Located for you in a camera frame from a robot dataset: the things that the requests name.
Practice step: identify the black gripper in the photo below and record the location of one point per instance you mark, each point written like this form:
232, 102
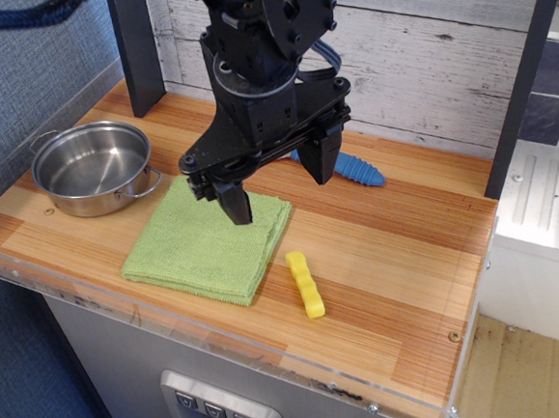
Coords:
248, 133

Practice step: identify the yellow toy vegetable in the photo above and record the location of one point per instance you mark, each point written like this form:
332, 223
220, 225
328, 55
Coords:
307, 287

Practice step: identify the white grooved side appliance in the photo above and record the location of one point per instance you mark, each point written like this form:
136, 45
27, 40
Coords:
520, 285

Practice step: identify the blue handled metal spoon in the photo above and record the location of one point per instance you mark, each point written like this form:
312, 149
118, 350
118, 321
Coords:
348, 166

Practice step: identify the silver button panel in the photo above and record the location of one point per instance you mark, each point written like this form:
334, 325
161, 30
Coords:
187, 397

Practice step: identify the dark right frame post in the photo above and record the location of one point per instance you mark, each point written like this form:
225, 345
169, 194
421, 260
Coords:
532, 53

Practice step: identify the dark frame post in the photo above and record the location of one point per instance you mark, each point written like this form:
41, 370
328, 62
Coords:
135, 39
532, 53

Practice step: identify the clear acrylic edge guard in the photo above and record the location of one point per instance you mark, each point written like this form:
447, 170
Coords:
398, 289

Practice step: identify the green folded cloth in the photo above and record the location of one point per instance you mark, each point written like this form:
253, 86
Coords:
192, 246

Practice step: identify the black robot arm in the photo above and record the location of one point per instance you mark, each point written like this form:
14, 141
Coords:
277, 89

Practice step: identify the dark left frame post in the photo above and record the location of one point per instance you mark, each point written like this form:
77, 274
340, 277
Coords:
135, 39

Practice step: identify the stainless steel pot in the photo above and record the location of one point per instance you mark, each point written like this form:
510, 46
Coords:
94, 169

